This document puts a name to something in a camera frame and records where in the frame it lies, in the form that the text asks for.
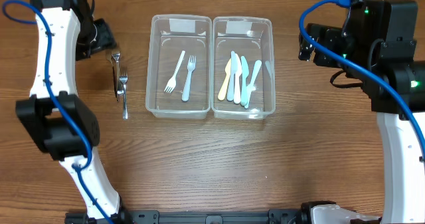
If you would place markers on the right clear plastic container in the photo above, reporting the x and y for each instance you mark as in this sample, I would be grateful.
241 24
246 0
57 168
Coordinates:
250 37

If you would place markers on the black handled metal fork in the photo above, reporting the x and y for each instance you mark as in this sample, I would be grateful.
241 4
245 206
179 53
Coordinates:
109 58

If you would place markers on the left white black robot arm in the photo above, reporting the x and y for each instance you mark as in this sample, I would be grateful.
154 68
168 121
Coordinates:
59 123

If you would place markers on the mint green plastic knife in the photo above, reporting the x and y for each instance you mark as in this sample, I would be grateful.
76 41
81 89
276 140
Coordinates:
245 73

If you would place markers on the small silver metal fork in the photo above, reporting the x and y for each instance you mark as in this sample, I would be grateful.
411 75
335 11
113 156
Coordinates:
124 79

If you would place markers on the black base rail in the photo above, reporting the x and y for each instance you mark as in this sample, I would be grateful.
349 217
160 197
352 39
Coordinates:
212 216

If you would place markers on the clear plastic container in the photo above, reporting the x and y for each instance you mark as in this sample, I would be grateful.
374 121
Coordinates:
171 34
250 37

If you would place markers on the left clear plastic container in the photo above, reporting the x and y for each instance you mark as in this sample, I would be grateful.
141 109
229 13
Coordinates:
171 34

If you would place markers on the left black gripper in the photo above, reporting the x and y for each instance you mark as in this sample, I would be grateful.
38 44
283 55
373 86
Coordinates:
103 36

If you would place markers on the yellow plastic knife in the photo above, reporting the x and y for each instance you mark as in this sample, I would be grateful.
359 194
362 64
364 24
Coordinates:
223 89

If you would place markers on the silver metal fork wide handle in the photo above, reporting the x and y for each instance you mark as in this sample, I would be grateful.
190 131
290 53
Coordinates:
116 67

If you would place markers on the pale blue plastic knife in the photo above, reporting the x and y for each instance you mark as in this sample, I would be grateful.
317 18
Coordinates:
233 69

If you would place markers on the white plastic knife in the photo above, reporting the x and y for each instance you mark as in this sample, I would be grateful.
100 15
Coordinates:
238 73

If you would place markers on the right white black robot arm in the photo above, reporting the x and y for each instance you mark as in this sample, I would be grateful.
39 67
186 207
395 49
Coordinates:
375 48

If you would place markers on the white plastic fork long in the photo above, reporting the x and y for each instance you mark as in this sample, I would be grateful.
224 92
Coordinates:
172 82

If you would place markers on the white plastic fork short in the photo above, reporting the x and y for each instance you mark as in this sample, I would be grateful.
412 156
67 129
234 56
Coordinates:
190 68

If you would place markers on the light blue plastic knife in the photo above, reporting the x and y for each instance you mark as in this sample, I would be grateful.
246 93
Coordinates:
251 87

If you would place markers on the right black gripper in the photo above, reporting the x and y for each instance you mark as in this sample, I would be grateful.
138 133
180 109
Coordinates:
307 42

